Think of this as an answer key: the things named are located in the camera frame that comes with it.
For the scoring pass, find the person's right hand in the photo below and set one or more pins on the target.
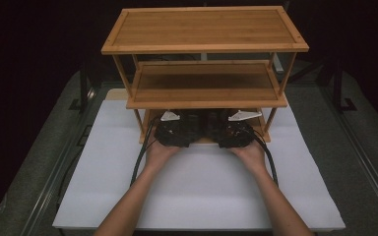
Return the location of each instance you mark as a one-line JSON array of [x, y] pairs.
[[251, 159]]

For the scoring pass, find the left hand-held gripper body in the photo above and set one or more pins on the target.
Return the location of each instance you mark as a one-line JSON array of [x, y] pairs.
[[174, 132]]

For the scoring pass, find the person's left hand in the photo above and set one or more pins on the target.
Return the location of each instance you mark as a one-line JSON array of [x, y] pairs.
[[160, 157]]

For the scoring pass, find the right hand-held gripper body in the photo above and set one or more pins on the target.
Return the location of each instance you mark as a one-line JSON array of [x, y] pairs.
[[234, 134]]

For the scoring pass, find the black metal stand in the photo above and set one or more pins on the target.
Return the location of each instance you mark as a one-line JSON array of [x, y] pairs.
[[83, 88], [339, 88]]

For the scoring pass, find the black leather shoe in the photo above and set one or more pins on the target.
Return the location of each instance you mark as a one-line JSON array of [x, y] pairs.
[[217, 116], [197, 115]]

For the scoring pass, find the wooden three-tier shoe rack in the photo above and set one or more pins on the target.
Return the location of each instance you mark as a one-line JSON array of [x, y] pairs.
[[203, 29]]

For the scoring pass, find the white table sheet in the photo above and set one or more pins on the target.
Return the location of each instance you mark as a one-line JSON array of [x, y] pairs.
[[203, 196]]

